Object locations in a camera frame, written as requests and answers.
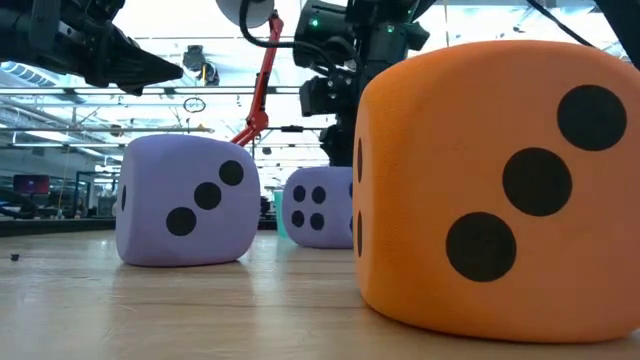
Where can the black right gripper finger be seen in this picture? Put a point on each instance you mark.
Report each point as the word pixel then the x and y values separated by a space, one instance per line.
pixel 340 147

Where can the purple foam die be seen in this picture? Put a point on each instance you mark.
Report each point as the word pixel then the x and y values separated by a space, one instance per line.
pixel 160 200
pixel 325 230

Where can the orange foam die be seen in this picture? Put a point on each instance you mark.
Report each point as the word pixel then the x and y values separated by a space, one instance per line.
pixel 450 150

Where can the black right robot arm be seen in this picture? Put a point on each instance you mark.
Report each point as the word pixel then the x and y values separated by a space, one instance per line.
pixel 625 20

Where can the teal translucent plastic tray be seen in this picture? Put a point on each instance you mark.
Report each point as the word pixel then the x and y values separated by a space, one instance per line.
pixel 278 215

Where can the red desk lamp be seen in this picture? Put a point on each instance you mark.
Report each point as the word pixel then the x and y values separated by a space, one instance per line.
pixel 260 95

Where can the dark computer monitor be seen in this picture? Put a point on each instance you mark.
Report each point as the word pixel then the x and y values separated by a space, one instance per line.
pixel 31 185

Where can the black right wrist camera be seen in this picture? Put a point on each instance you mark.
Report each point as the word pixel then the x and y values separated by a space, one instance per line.
pixel 322 40

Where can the black aluminium rig frame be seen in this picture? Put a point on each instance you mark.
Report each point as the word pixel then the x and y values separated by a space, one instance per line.
pixel 50 227

